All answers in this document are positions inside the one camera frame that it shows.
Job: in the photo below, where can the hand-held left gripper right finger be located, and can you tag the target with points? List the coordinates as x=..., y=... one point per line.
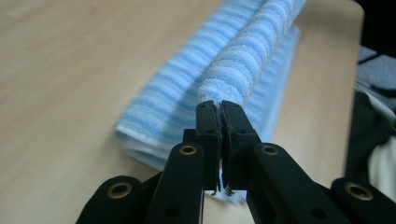
x=238, y=133

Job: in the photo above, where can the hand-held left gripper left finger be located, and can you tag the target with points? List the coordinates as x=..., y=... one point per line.
x=208, y=130

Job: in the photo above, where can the blue striped towel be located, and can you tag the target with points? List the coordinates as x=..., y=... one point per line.
x=174, y=102

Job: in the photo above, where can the dark cloth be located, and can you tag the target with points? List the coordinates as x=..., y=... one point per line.
x=364, y=130

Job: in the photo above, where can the white cloth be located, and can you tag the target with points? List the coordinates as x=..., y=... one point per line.
x=385, y=169

